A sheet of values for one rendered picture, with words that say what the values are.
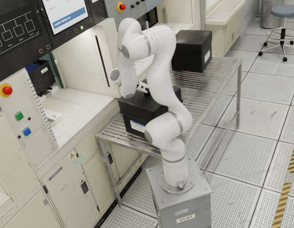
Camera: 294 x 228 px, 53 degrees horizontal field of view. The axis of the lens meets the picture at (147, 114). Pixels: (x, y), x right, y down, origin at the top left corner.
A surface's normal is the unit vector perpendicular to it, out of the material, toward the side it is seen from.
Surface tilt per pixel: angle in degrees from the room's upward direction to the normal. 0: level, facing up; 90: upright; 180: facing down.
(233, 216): 0
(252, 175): 0
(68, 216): 90
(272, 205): 0
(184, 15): 90
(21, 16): 90
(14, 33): 90
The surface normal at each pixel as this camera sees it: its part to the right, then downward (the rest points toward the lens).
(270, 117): -0.15, -0.80
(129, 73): 0.33, 0.20
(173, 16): -0.50, 0.56
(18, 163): 0.85, 0.19
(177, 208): 0.25, 0.53
